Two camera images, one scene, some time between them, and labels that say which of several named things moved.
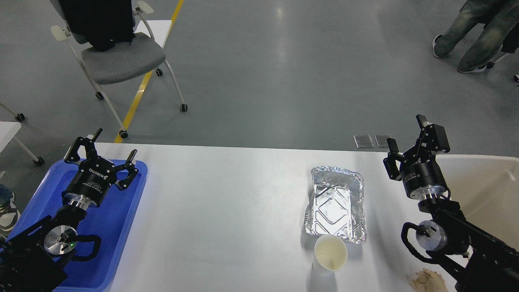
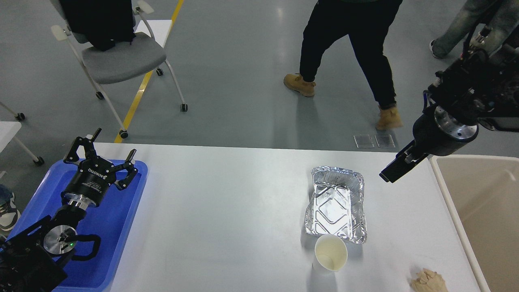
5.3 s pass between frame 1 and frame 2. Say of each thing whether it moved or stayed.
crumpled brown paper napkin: stayed
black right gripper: moved
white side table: stayed
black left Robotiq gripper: stayed
